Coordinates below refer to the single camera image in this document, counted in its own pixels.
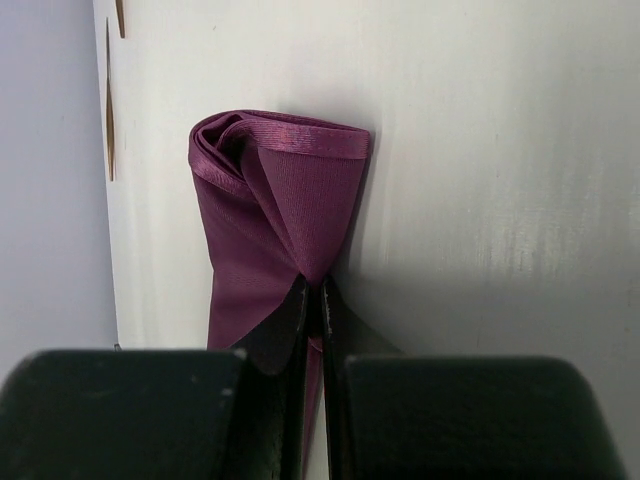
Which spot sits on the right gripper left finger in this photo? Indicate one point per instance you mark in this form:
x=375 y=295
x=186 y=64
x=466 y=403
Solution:
x=163 y=414

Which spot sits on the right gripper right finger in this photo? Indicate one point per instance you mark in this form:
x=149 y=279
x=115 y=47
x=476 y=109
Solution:
x=394 y=416

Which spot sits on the purple satin napkin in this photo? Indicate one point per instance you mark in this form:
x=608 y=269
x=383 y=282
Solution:
x=276 y=194

